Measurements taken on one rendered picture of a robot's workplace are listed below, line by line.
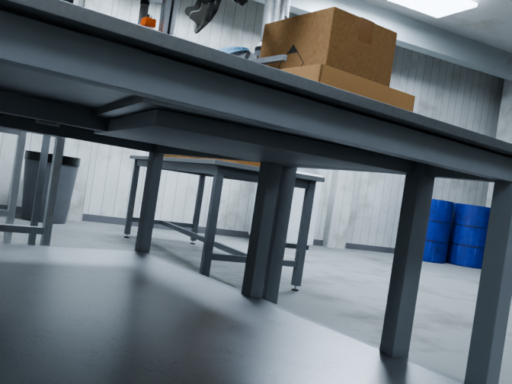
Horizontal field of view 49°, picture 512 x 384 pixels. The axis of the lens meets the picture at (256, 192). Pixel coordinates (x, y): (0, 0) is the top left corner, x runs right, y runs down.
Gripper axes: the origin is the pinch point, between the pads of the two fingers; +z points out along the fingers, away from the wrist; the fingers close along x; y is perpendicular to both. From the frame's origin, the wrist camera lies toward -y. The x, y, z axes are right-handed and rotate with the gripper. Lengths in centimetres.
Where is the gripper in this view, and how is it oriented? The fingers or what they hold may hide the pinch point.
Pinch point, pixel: (199, 29)
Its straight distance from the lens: 168.2
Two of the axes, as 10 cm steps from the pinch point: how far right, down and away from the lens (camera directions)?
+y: -7.9, -1.1, -6.0
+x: 4.4, 5.7, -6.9
